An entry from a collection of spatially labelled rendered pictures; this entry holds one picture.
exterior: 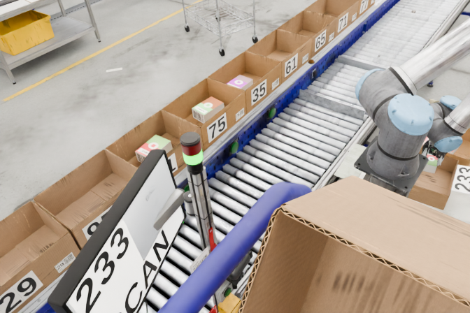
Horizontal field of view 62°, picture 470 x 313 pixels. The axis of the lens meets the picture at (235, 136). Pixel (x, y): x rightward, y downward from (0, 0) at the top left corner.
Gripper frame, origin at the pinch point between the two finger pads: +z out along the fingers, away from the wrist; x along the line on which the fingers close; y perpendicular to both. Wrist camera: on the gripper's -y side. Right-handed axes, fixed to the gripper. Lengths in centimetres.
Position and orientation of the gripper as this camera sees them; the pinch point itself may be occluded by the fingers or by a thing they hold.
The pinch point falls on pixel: (430, 161)
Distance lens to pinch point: 208.9
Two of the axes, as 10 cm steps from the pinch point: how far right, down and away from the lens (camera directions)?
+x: 9.0, 2.3, -3.7
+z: 0.7, 7.7, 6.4
